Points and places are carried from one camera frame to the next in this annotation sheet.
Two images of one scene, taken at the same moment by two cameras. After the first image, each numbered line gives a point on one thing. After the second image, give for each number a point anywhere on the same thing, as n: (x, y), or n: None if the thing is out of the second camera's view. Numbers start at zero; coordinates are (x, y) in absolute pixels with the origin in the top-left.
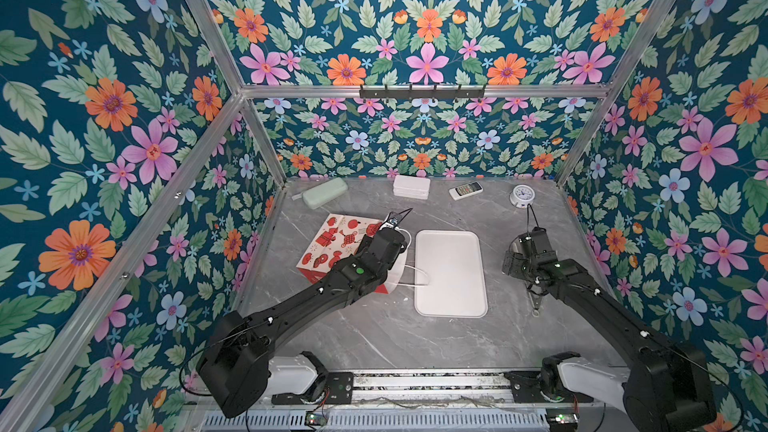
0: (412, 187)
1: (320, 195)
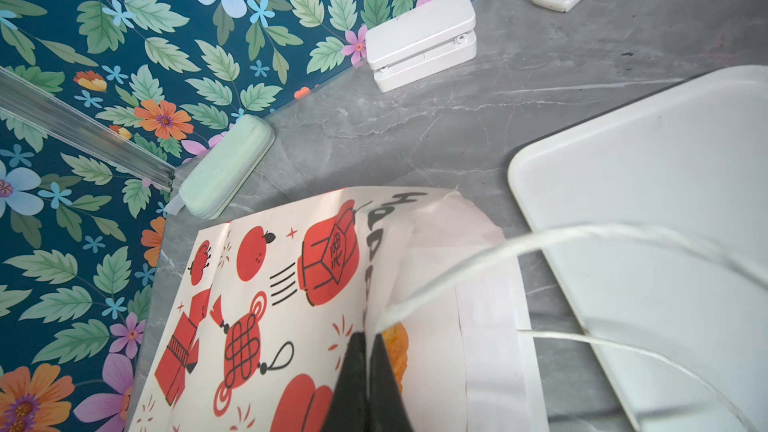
0: (423, 42)
1: (216, 176)
